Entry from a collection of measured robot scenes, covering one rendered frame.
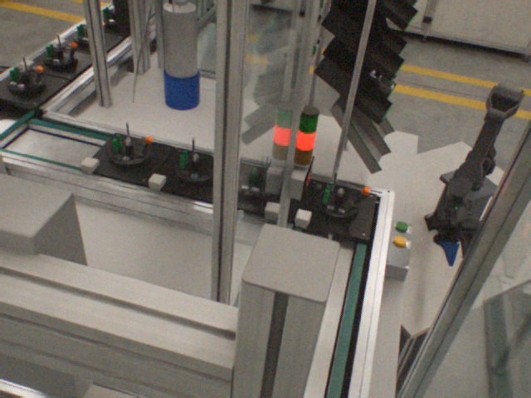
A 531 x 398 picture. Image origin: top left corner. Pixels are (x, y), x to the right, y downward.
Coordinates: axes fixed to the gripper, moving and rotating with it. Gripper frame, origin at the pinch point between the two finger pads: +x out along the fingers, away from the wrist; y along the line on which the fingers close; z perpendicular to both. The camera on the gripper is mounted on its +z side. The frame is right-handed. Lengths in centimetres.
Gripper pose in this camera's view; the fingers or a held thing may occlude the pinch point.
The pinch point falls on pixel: (457, 250)
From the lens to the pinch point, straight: 152.4
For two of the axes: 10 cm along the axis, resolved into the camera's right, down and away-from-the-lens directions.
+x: -0.9, 9.4, -3.2
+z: -9.9, -1.3, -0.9
